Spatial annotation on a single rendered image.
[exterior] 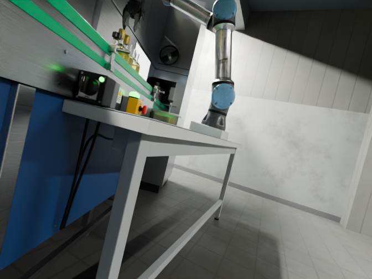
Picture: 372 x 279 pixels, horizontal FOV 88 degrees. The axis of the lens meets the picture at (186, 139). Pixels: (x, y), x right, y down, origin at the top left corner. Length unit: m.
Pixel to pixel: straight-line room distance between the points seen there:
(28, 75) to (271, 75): 3.51
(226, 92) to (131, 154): 0.64
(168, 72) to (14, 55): 1.84
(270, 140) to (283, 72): 1.14
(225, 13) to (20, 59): 0.88
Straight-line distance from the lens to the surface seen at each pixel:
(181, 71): 2.20
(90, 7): 1.21
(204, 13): 1.31
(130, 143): 0.48
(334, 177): 3.61
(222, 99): 0.99
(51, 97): 0.58
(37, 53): 0.51
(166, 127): 0.47
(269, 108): 3.56
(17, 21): 0.48
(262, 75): 3.73
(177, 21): 2.43
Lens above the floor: 0.74
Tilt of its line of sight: 2 degrees down
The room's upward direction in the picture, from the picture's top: 14 degrees clockwise
